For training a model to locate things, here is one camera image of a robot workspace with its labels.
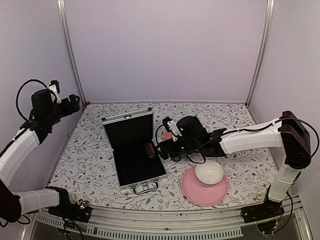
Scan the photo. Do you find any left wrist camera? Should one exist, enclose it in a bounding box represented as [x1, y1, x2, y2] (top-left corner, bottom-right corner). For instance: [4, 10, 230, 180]
[48, 80, 62, 104]

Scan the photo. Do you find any left aluminium frame post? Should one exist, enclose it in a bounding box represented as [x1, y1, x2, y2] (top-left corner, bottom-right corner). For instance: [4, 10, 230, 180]
[56, 0, 87, 107]

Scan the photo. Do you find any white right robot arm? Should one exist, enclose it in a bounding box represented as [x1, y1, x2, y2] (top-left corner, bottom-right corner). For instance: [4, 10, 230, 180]
[156, 111, 313, 218]

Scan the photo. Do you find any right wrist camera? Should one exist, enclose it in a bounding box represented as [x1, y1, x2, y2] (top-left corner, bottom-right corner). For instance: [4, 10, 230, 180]
[162, 117, 182, 142]

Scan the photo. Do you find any right aluminium frame post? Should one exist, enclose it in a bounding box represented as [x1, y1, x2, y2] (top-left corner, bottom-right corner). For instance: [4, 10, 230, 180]
[245, 0, 275, 108]

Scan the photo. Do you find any pink card deck box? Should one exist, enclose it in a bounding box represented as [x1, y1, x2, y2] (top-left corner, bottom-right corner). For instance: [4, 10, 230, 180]
[162, 131, 173, 141]

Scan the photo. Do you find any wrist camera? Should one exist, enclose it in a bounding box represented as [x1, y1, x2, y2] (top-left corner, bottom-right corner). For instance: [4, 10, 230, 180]
[48, 80, 62, 104]
[162, 117, 182, 142]

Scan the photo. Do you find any blue dealer button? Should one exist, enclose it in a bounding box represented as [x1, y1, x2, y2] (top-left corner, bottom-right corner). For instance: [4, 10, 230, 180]
[171, 155, 182, 162]

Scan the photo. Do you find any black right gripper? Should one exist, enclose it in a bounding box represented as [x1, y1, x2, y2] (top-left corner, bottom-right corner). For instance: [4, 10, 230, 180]
[155, 137, 200, 160]

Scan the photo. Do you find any pink plate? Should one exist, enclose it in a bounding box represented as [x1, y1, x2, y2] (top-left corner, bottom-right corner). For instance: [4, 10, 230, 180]
[181, 166, 229, 207]

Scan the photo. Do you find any white bowl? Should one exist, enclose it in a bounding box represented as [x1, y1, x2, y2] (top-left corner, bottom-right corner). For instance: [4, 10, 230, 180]
[194, 160, 224, 187]

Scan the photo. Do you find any aluminium poker case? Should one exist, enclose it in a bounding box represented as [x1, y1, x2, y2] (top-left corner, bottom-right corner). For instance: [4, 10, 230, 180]
[101, 107, 167, 195]

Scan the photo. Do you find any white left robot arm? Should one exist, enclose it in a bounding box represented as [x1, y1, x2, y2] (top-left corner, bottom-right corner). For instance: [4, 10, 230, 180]
[0, 87, 80, 223]

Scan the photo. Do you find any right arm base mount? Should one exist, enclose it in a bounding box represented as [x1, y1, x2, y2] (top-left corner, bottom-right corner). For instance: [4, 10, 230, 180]
[240, 203, 285, 223]

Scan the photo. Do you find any front aluminium rail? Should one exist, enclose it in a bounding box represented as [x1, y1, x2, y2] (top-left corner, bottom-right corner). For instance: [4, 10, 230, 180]
[21, 194, 316, 240]

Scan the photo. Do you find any aluminium frame post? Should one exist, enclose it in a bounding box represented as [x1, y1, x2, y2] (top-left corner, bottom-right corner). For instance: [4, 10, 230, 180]
[245, 0, 275, 108]
[56, 0, 87, 107]

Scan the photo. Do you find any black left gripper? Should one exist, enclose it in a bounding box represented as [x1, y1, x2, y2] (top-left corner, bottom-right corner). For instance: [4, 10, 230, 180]
[47, 93, 81, 125]

